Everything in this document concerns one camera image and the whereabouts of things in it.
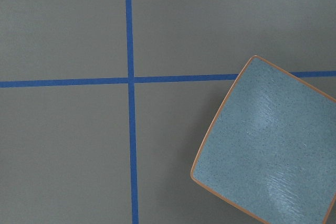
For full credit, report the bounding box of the grey square plate orange rim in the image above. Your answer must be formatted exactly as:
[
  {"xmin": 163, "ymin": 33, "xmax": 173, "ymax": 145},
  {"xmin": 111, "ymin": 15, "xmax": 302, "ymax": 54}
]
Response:
[{"xmin": 190, "ymin": 56, "xmax": 335, "ymax": 223}]

